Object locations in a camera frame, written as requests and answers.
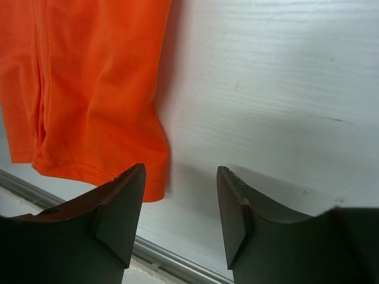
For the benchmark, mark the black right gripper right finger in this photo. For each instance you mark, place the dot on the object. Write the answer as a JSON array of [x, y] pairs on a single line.
[[268, 242]]

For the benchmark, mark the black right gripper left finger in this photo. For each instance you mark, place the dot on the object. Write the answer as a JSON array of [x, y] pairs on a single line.
[[88, 239]]

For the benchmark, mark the orange t-shirt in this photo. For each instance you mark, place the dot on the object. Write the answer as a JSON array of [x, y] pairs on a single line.
[[78, 81]]

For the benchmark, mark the aluminium table edge rail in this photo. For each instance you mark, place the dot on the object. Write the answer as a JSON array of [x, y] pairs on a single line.
[[166, 261]]

